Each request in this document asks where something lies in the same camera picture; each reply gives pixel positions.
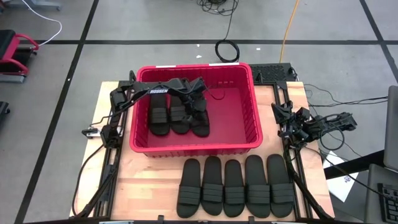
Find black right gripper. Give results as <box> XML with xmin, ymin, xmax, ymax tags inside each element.
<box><xmin>272</xmin><ymin>101</ymin><xmax>311</xmax><ymax>141</ymax></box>

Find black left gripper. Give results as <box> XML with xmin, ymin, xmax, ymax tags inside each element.
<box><xmin>182</xmin><ymin>98</ymin><xmax>208</xmax><ymax>124</ymax></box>

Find black foam slide sandal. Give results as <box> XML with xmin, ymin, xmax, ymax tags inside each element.
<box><xmin>190</xmin><ymin>108</ymin><xmax>211</xmax><ymax>138</ymax></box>
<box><xmin>169</xmin><ymin>95</ymin><xmax>191</xmax><ymax>135</ymax></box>
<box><xmin>223</xmin><ymin>159</ymin><xmax>246</xmax><ymax>218</ymax></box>
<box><xmin>148</xmin><ymin>93</ymin><xmax>171</xmax><ymax>136</ymax></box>
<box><xmin>244</xmin><ymin>154</ymin><xmax>271</xmax><ymax>218</ymax></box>
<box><xmin>176</xmin><ymin>158</ymin><xmax>202</xmax><ymax>218</ymax></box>
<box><xmin>266</xmin><ymin>154</ymin><xmax>295</xmax><ymax>218</ymax></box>
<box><xmin>200</xmin><ymin>156</ymin><xmax>224</xmax><ymax>216</ymax></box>

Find red plastic bin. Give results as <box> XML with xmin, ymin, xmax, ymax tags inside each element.
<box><xmin>129</xmin><ymin>62</ymin><xmax>264</xmax><ymax>158</ymax></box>

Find black perforated metal box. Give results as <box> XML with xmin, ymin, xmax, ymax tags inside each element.
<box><xmin>249</xmin><ymin>63</ymin><xmax>295</xmax><ymax>84</ymax></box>

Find white paper sheet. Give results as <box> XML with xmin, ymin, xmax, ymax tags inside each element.
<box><xmin>323</xmin><ymin>151</ymin><xmax>359</xmax><ymax>203</ymax></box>

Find black desk bar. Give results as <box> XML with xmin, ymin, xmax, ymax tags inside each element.
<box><xmin>323</xmin><ymin>150</ymin><xmax>385</xmax><ymax>180</ymax></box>

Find grey computer monitor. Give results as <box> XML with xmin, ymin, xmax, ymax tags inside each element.
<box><xmin>382</xmin><ymin>85</ymin><xmax>398</xmax><ymax>172</ymax></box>

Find grey desk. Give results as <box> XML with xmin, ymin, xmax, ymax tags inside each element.
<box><xmin>363</xmin><ymin>164</ymin><xmax>398</xmax><ymax>224</ymax></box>

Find black computer keyboard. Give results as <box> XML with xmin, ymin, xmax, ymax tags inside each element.
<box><xmin>377</xmin><ymin>182</ymin><xmax>398</xmax><ymax>223</ymax></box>

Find grey rolling cart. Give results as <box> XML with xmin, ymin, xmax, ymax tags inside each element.
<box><xmin>5</xmin><ymin>0</ymin><xmax>67</xmax><ymax>11</ymax></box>

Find red black rolling cart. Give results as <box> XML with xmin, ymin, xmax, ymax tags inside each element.
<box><xmin>0</xmin><ymin>29</ymin><xmax>40</xmax><ymax>84</ymax></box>

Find coiled black cable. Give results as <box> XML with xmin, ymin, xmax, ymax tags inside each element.
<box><xmin>215</xmin><ymin>39</ymin><xmax>241</xmax><ymax>62</ymax></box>

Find thin black floor cable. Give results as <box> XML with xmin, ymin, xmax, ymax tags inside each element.
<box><xmin>303</xmin><ymin>83</ymin><xmax>389</xmax><ymax>108</ymax></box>

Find yellow cable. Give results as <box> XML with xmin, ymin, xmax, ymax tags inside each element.
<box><xmin>279</xmin><ymin>0</ymin><xmax>301</xmax><ymax>64</ymax></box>

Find small silver metal bracket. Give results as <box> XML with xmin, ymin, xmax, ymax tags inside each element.
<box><xmin>81</xmin><ymin>126</ymin><xmax>101</xmax><ymax>139</ymax></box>

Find tangled black cables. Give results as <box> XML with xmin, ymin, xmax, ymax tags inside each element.
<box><xmin>196</xmin><ymin>0</ymin><xmax>240</xmax><ymax>41</ymax></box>

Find long black cable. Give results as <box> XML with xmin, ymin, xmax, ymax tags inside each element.
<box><xmin>72</xmin><ymin>144</ymin><xmax>106</xmax><ymax>218</ymax></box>

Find white cable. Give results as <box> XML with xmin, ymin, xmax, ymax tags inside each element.
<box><xmin>20</xmin><ymin>0</ymin><xmax>63</xmax><ymax>47</ymax></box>

